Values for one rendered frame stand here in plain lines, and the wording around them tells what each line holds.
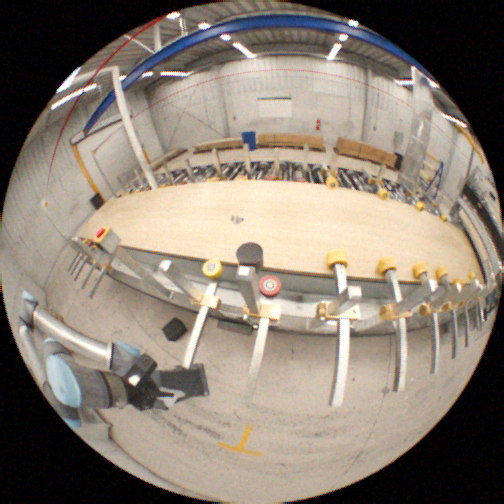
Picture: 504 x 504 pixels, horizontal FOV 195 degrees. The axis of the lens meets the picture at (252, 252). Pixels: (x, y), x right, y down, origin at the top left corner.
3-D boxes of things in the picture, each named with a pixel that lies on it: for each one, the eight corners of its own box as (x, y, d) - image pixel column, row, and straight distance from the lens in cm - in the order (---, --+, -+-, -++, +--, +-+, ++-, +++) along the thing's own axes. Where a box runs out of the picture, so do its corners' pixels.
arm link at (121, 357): (135, 373, 105) (23, 316, 113) (138, 345, 103) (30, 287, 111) (142, 380, 91) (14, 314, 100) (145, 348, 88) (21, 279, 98)
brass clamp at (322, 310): (352, 323, 56) (360, 320, 51) (315, 321, 50) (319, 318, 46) (351, 306, 57) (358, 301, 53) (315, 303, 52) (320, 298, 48)
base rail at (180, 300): (471, 311, 254) (477, 306, 252) (81, 259, 280) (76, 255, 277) (470, 304, 255) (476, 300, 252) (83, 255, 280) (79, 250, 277)
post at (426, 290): (360, 331, 85) (440, 289, 52) (354, 331, 83) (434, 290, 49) (359, 324, 86) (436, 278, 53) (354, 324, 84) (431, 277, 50)
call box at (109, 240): (112, 256, 61) (98, 241, 58) (105, 254, 67) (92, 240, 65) (123, 241, 63) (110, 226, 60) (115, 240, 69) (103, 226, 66)
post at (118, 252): (172, 300, 90) (111, 251, 62) (166, 298, 93) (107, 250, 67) (175, 293, 91) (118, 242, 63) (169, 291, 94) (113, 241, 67)
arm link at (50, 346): (40, 369, 55) (52, 394, 45) (41, 328, 52) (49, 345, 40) (66, 379, 58) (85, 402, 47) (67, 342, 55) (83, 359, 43)
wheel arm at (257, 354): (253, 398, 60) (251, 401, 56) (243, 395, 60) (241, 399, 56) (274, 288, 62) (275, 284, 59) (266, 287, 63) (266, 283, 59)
